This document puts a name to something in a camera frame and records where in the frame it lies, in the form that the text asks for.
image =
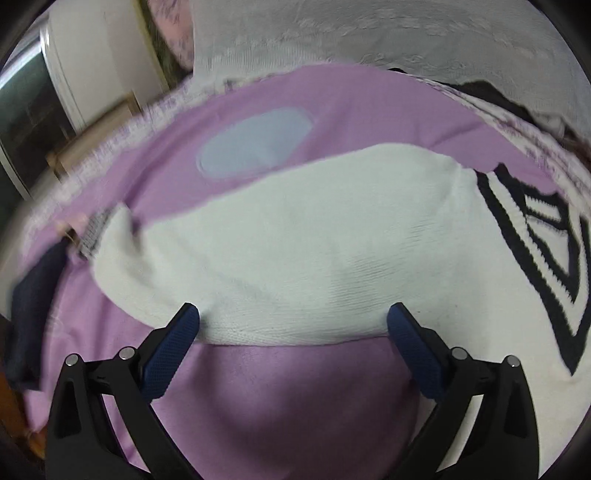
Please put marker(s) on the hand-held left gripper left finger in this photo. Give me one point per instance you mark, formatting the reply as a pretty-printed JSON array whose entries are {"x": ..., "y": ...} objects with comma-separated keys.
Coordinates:
[{"x": 170, "y": 356}]

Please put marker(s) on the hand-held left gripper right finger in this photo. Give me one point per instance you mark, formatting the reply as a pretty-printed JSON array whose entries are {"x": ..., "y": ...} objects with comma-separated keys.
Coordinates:
[{"x": 416, "y": 356}]

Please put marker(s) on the white knit sweater black trim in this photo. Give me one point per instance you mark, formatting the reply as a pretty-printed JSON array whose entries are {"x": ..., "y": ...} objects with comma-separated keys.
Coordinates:
[{"x": 300, "y": 240}]

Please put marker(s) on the purple blanket with blue patch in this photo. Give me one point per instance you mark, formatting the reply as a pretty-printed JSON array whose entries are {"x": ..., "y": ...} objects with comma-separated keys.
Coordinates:
[{"x": 277, "y": 415}]

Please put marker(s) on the grey striped cloth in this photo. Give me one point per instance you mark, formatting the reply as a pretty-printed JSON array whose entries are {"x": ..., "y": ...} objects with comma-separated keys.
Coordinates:
[{"x": 92, "y": 233}]

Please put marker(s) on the navy dark cloth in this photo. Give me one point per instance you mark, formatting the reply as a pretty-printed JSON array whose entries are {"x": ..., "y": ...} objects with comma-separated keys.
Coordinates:
[{"x": 32, "y": 304}]

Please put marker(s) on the purple floral bed sheet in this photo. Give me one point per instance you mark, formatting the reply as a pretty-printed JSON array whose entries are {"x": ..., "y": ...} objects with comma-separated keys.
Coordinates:
[{"x": 545, "y": 138}]

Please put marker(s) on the dark cloth under lace cover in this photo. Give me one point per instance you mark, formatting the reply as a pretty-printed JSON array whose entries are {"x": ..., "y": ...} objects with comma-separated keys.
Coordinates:
[{"x": 489, "y": 92}]

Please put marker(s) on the dark glass door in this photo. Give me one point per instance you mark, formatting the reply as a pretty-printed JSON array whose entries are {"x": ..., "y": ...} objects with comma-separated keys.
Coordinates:
[{"x": 32, "y": 106}]

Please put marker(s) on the white cabinet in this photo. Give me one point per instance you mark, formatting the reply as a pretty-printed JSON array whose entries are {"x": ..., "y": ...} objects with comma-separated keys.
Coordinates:
[{"x": 101, "y": 55}]

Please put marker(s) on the white lace cover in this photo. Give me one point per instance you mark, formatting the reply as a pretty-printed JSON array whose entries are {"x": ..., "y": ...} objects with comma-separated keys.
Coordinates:
[{"x": 369, "y": 32}]

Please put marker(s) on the pink floral pillow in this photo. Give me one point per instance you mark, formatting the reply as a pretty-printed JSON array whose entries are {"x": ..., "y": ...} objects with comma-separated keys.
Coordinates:
[{"x": 178, "y": 27}]

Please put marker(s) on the wooden bed frame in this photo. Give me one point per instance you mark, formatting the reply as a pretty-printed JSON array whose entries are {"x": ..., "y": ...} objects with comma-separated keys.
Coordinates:
[{"x": 97, "y": 134}]

